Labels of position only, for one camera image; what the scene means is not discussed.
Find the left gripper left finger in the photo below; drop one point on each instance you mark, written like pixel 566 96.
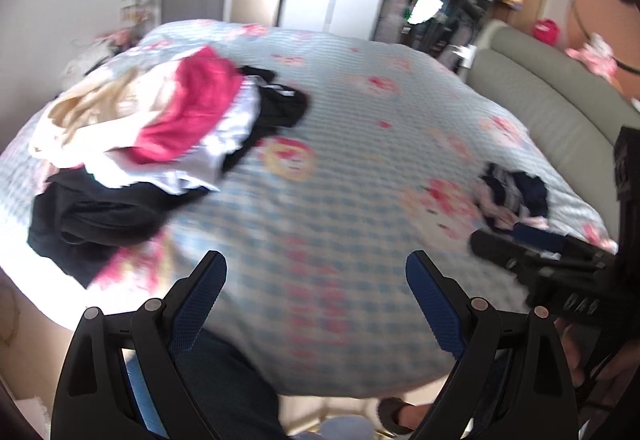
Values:
pixel 94 398

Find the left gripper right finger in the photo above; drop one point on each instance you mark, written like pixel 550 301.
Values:
pixel 510 378

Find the cream and pink shirt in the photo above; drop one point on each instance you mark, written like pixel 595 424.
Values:
pixel 158 113

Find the navy and pink folded clothes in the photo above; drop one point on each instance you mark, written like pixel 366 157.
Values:
pixel 506 198

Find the person's right hand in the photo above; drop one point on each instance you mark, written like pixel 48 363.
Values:
pixel 574 358

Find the dark slipper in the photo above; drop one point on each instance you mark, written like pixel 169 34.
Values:
pixel 400 417

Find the person's dark jeans leg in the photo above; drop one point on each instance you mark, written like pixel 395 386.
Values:
pixel 234 398

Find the grey-green padded headboard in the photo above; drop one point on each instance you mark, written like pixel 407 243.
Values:
pixel 572 116

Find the pink white plush toy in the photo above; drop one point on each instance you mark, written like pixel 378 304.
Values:
pixel 597 56

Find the red small toy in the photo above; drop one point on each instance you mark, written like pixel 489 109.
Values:
pixel 546 31

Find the blue checkered floral bedspread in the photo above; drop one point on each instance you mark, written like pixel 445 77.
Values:
pixel 317 223

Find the white garment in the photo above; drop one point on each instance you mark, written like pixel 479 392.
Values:
pixel 200 166

